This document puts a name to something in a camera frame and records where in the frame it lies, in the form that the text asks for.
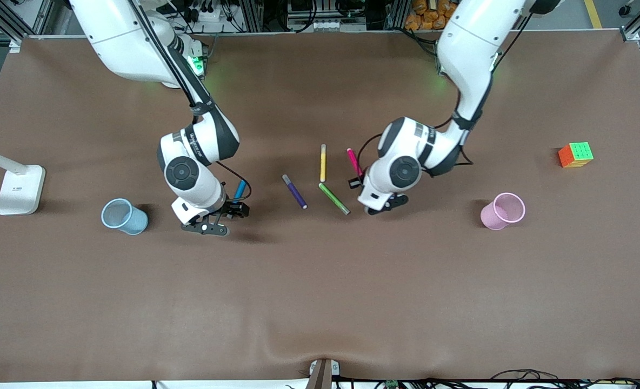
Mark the blue marker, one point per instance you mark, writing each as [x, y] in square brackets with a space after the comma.
[240, 190]

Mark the purple marker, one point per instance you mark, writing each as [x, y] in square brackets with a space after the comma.
[295, 192]

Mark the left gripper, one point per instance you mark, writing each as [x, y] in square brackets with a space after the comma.
[355, 182]

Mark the pile of orange bags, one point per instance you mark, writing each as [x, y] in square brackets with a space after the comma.
[422, 16]

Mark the black equipment rack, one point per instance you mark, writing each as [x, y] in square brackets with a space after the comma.
[325, 13]

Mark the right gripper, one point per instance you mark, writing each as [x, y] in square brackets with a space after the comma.
[235, 208]

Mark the colourful puzzle cube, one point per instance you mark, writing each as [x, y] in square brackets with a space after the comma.
[575, 155]

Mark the green marker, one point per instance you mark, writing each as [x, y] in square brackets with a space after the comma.
[333, 198]

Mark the pink marker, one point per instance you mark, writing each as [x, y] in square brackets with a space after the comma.
[354, 161]

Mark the metal table edge bracket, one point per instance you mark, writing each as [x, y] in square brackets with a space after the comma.
[322, 374]

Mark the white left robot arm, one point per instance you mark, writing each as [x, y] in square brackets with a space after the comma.
[466, 48]

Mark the yellow marker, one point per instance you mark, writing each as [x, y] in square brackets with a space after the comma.
[323, 165]

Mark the white lamp stand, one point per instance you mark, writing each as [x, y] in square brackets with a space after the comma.
[21, 189]

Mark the brown table cover sheet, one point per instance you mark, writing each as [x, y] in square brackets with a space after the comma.
[320, 292]

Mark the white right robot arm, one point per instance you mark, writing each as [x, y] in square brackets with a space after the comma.
[190, 173]

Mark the pink mesh cup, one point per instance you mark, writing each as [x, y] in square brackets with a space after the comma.
[495, 216]

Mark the white power strip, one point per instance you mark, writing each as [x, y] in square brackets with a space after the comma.
[212, 12]

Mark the light blue mesh cup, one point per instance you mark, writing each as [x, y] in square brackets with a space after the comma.
[128, 219]

